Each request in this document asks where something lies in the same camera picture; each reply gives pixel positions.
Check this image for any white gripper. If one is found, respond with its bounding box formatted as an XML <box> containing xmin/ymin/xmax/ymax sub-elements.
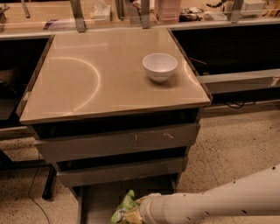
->
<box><xmin>123</xmin><ymin>193</ymin><xmax>161</xmax><ymax>224</ymax></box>

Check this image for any green rice chip bag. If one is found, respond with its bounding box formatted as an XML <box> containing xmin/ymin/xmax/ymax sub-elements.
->
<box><xmin>111</xmin><ymin>190</ymin><xmax>139</xmax><ymax>224</ymax></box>

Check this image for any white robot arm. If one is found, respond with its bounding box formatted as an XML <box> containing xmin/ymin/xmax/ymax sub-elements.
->
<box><xmin>124</xmin><ymin>164</ymin><xmax>280</xmax><ymax>224</ymax></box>

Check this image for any bottom open grey drawer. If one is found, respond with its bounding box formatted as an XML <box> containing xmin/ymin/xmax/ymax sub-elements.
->
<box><xmin>77</xmin><ymin>174</ymin><xmax>179</xmax><ymax>224</ymax></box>

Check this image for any middle grey drawer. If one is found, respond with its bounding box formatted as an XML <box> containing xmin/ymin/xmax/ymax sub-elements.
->
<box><xmin>57</xmin><ymin>156</ymin><xmax>187</xmax><ymax>187</ymax></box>

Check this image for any top grey drawer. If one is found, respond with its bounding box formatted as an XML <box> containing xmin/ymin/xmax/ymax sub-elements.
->
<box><xmin>34</xmin><ymin>122</ymin><xmax>200</xmax><ymax>163</ymax></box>

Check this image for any grey drawer cabinet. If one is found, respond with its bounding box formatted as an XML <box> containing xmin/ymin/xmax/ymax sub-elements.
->
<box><xmin>15</xmin><ymin>27</ymin><xmax>214</xmax><ymax>224</ymax></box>

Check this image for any black table leg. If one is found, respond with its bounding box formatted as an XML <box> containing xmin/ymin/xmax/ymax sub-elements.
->
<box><xmin>42</xmin><ymin>166</ymin><xmax>56</xmax><ymax>200</ymax></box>

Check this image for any white bowl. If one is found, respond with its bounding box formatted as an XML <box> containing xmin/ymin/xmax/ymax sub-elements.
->
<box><xmin>143</xmin><ymin>53</ymin><xmax>178</xmax><ymax>82</ymax></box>

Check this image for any pink stacked container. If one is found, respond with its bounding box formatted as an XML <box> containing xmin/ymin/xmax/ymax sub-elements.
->
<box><xmin>154</xmin><ymin>0</ymin><xmax>181</xmax><ymax>24</ymax></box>

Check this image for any white box on shelf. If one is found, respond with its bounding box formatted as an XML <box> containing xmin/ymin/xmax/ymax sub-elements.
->
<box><xmin>241</xmin><ymin>0</ymin><xmax>266</xmax><ymax>17</ymax></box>

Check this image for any black floor cable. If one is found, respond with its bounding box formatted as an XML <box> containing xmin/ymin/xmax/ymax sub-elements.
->
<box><xmin>27</xmin><ymin>151</ymin><xmax>51</xmax><ymax>224</ymax></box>

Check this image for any grey metal rail right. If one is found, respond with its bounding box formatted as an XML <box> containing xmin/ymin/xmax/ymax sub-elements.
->
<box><xmin>198</xmin><ymin>69</ymin><xmax>280</xmax><ymax>94</ymax></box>

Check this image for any black cable under rail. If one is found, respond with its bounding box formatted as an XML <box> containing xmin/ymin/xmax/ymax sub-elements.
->
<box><xmin>222</xmin><ymin>100</ymin><xmax>256</xmax><ymax>109</ymax></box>

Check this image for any grey metal post middle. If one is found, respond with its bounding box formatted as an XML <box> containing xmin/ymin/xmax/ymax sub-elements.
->
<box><xmin>141</xmin><ymin>0</ymin><xmax>150</xmax><ymax>29</ymax></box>

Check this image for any grey metal post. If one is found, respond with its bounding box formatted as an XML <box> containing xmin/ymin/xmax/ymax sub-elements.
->
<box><xmin>70</xmin><ymin>0</ymin><xmax>86</xmax><ymax>32</ymax></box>
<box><xmin>227</xmin><ymin>0</ymin><xmax>244</xmax><ymax>23</ymax></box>
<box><xmin>141</xmin><ymin>0</ymin><xmax>150</xmax><ymax>29</ymax></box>

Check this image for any grey metal post left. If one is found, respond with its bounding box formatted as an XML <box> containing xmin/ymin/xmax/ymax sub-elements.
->
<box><xmin>70</xmin><ymin>0</ymin><xmax>86</xmax><ymax>32</ymax></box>

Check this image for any grey metal post right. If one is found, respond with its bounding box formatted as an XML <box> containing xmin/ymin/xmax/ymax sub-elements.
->
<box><xmin>227</xmin><ymin>0</ymin><xmax>244</xmax><ymax>23</ymax></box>

